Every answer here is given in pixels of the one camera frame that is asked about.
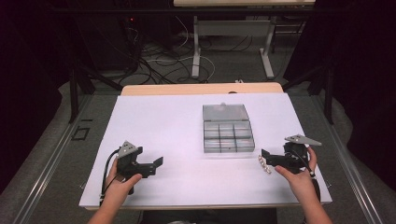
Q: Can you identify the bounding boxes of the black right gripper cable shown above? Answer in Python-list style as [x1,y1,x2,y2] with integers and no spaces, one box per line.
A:
[290,148,321,202]

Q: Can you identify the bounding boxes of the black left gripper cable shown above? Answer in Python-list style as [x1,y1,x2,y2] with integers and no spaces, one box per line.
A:
[98,148,123,207]

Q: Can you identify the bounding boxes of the clear plastic compartment box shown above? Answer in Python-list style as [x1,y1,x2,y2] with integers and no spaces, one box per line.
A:
[202,102,256,154]

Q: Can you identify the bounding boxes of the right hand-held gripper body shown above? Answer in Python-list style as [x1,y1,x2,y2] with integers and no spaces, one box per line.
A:
[282,133,323,175]

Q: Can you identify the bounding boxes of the white table mat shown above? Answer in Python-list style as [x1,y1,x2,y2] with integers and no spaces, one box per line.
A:
[78,92,333,209]

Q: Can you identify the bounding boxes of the person's left hand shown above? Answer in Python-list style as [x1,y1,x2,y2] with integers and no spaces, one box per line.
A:
[105,158,143,206]

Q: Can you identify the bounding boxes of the cluster of white beads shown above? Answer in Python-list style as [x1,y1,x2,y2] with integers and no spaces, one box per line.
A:
[257,154,273,175]

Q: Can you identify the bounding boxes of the black metal stand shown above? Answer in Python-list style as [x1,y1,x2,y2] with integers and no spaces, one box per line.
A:
[68,62,124,124]
[281,63,335,125]

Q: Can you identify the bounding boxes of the person's right hand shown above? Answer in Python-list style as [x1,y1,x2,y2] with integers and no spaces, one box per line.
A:
[274,146,318,203]

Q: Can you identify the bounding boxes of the white desk with metal legs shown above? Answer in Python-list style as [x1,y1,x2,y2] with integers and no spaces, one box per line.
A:
[173,0,317,80]

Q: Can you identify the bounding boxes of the tangle of floor cables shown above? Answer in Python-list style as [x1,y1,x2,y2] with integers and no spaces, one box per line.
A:
[118,15,260,86]

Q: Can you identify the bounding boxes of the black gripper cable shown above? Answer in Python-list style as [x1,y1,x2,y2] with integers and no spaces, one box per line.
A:
[290,148,321,202]
[98,148,123,207]

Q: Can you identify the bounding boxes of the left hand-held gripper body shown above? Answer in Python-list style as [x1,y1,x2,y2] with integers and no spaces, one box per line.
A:
[116,140,148,196]

